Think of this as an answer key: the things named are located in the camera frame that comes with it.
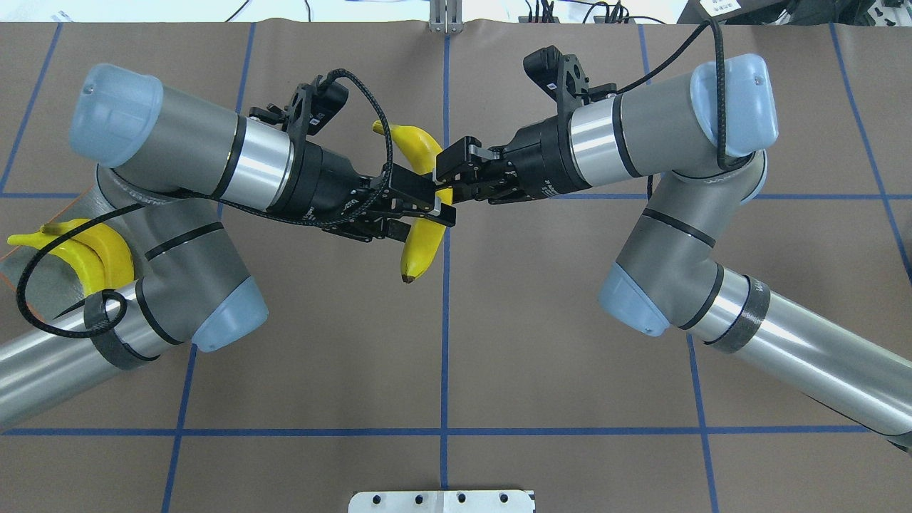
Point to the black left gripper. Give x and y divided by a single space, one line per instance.
322 182

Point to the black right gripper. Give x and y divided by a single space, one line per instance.
543 158

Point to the yellow banana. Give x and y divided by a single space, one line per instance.
43 241
100 257
414 193

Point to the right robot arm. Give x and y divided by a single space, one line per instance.
706 135

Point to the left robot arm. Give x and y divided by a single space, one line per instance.
162 156

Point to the grey square plate orange rim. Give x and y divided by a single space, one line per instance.
53 286

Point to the aluminium frame post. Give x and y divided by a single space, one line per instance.
445 16

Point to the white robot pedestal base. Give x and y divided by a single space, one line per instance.
460 500

